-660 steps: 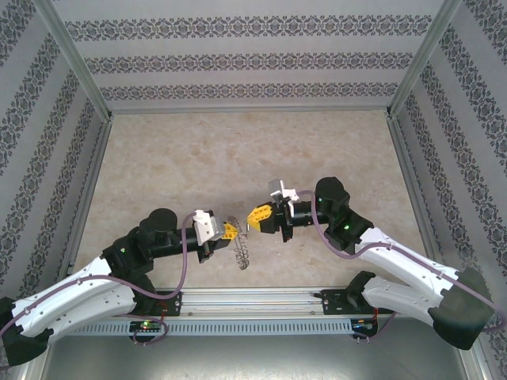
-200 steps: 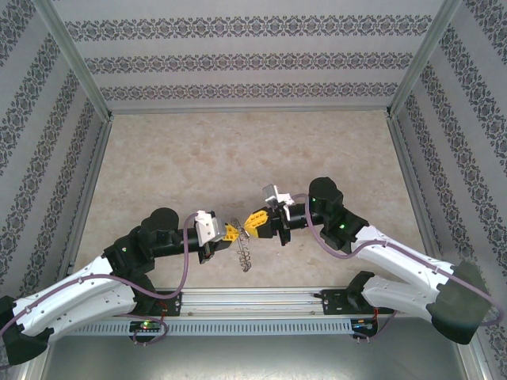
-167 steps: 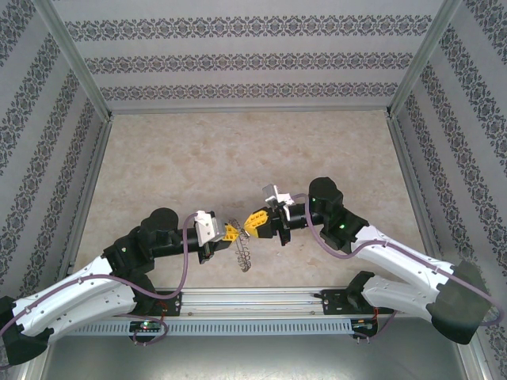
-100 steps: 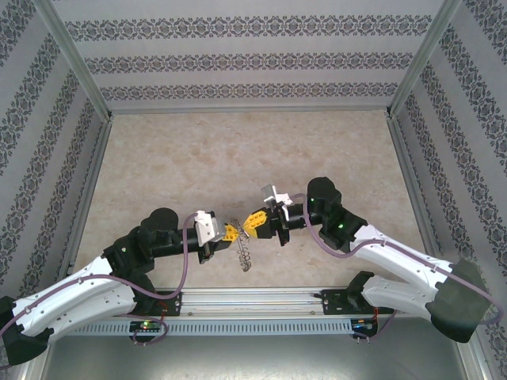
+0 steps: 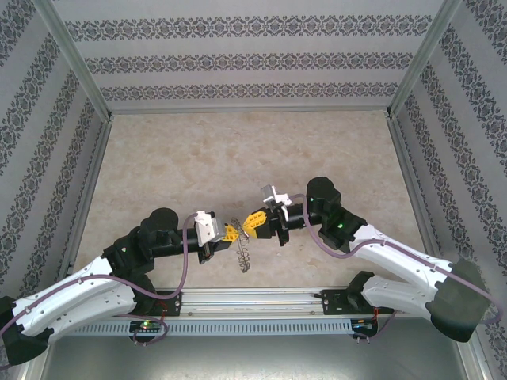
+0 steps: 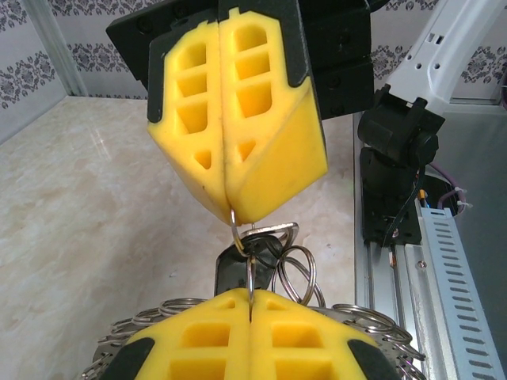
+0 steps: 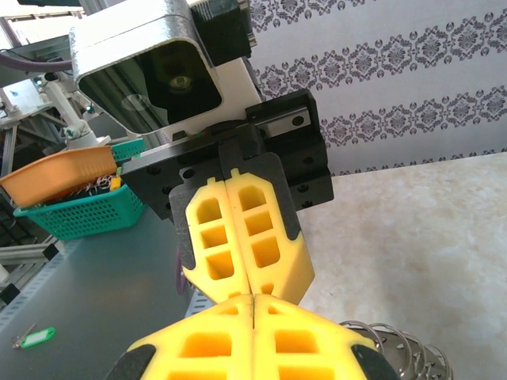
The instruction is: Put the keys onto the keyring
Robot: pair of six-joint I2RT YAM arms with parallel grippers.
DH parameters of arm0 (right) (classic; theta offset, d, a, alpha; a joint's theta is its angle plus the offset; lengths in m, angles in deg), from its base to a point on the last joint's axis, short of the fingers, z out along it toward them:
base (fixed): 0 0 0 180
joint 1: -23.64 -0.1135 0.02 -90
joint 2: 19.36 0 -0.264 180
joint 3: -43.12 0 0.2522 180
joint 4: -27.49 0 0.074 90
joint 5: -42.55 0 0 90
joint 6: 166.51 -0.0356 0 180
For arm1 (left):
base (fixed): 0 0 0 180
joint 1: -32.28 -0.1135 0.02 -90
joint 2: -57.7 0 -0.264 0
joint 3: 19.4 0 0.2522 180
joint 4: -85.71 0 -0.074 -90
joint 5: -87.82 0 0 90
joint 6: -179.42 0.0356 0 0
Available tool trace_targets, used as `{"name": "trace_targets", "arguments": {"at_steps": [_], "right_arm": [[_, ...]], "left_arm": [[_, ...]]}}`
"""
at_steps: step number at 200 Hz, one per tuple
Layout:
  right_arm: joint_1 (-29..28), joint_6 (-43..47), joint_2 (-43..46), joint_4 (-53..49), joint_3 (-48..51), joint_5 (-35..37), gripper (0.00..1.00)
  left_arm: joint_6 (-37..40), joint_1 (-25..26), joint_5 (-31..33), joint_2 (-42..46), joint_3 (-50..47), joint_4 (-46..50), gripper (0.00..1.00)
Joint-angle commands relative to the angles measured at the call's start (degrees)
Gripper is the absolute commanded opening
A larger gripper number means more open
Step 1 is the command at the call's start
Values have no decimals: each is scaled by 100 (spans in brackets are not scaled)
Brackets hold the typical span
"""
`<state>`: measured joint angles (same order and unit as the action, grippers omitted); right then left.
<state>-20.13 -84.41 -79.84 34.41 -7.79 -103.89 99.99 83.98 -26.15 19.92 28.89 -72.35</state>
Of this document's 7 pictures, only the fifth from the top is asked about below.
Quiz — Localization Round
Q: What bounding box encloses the grey metal sheet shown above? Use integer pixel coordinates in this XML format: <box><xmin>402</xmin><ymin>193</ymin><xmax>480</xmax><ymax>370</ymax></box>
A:
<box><xmin>39</xmin><ymin>334</ymin><xmax>476</xmax><ymax>380</ymax></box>

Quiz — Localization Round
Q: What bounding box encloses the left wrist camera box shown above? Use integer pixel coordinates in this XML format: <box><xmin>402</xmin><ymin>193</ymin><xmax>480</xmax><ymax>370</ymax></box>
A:
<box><xmin>193</xmin><ymin>211</ymin><xmax>227</xmax><ymax>245</ymax></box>

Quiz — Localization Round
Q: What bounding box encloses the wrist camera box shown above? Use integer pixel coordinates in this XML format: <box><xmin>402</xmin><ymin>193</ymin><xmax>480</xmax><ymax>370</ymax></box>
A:
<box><xmin>193</xmin><ymin>211</ymin><xmax>227</xmax><ymax>245</ymax></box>
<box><xmin>260</xmin><ymin>184</ymin><xmax>294</xmax><ymax>217</ymax></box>

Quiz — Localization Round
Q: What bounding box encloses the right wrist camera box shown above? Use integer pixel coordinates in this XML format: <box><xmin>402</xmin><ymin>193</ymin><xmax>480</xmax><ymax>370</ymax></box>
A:
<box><xmin>260</xmin><ymin>184</ymin><xmax>294</xmax><ymax>217</ymax></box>

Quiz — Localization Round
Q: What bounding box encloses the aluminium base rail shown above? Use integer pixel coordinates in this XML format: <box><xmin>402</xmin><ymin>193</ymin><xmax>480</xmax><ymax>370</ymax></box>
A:
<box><xmin>114</xmin><ymin>287</ymin><xmax>399</xmax><ymax>318</ymax></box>

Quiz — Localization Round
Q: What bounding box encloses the aluminium side rail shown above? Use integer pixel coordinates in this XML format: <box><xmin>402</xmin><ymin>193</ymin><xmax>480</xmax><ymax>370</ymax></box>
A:
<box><xmin>58</xmin><ymin>118</ymin><xmax>114</xmax><ymax>283</ymax></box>
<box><xmin>387</xmin><ymin>116</ymin><xmax>436</xmax><ymax>257</ymax></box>

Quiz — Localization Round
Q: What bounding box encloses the slotted grey cable duct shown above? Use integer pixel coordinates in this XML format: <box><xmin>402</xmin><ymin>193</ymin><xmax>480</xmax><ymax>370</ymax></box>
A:
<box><xmin>74</xmin><ymin>318</ymin><xmax>354</xmax><ymax>337</ymax></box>

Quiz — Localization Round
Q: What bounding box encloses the aluminium back rail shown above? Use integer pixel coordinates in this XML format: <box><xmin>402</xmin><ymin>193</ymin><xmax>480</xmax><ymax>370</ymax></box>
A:
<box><xmin>109</xmin><ymin>105</ymin><xmax>393</xmax><ymax>116</ymax></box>

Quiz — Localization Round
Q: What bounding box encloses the aluminium corner post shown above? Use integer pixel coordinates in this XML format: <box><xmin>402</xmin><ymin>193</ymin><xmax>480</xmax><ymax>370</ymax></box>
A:
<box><xmin>33</xmin><ymin>0</ymin><xmax>114</xmax><ymax>120</ymax></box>
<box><xmin>386</xmin><ymin>0</ymin><xmax>464</xmax><ymax>118</ymax></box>

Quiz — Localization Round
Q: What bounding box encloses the aluminium frame bar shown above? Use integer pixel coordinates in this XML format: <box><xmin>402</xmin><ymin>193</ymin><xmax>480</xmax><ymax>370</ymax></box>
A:
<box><xmin>455</xmin><ymin>336</ymin><xmax>490</xmax><ymax>380</ymax></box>
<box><xmin>23</xmin><ymin>355</ymin><xmax>55</xmax><ymax>380</ymax></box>

